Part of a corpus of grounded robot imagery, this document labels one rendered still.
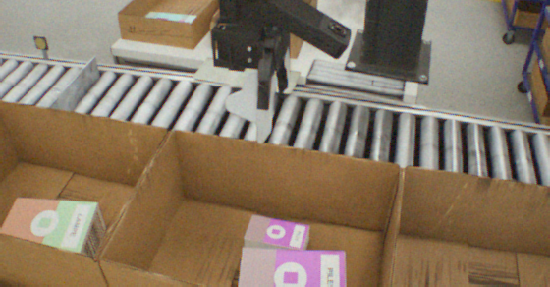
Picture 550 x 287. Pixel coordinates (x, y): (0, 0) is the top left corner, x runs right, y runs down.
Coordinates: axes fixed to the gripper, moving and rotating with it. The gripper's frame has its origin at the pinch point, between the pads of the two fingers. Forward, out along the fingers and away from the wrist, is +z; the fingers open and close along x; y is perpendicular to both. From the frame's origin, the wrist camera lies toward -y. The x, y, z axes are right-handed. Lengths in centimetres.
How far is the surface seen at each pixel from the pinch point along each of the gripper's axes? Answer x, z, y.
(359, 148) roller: -45, 43, -10
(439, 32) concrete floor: -258, 118, -48
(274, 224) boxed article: -1.1, 24.5, 0.7
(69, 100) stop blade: -44, 41, 72
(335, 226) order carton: -6.5, 28.7, -9.2
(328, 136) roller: -48, 43, -2
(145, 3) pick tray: -100, 37, 73
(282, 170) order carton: -7.6, 18.0, 0.9
